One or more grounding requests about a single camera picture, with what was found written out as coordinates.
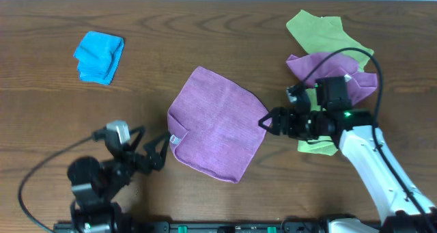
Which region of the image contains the folded blue cloth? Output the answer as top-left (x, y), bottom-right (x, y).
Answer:
top-left (74, 31), bottom-right (124, 85)

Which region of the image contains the crumpled purple cloth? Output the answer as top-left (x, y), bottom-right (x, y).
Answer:
top-left (286, 53), bottom-right (378, 105)

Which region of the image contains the green cloth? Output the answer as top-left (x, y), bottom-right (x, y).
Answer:
top-left (286, 10), bottom-right (374, 55)
top-left (298, 88), bottom-right (338, 156)

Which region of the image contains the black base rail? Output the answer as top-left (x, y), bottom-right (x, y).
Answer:
top-left (53, 220), bottom-right (383, 233)

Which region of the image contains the lower green cloth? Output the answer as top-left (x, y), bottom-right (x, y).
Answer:
top-left (298, 88), bottom-right (338, 156)

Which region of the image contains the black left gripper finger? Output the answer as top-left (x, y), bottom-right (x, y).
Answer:
top-left (128, 126), bottom-right (146, 152)
top-left (143, 133), bottom-right (170, 172)

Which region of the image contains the purple microfiber cloth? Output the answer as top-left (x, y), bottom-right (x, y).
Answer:
top-left (167, 66), bottom-right (268, 184)

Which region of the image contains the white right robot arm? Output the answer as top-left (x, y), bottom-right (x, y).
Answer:
top-left (258, 107), bottom-right (436, 232)

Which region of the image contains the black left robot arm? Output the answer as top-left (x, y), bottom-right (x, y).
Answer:
top-left (67, 122), bottom-right (170, 233)

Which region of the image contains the upper green cloth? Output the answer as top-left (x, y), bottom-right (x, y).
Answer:
top-left (286, 10), bottom-right (374, 55)

